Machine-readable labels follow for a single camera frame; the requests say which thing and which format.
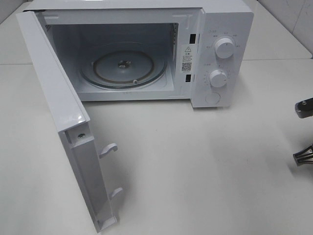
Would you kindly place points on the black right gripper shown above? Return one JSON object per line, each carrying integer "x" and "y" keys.
{"x": 304, "y": 156}

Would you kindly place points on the round door release button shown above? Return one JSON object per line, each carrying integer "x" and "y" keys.
{"x": 213, "y": 98}

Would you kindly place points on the white control knob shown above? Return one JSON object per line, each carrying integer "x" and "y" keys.
{"x": 224, "y": 47}
{"x": 218, "y": 78}

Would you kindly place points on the white microwave door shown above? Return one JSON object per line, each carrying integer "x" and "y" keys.
{"x": 71, "y": 121}

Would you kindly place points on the white microwave oven body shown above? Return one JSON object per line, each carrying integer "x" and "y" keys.
{"x": 184, "y": 30}

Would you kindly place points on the glass microwave turntable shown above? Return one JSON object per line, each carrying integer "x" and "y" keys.
{"x": 123, "y": 65}

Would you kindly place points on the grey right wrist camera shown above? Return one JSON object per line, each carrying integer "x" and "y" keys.
{"x": 304, "y": 109}

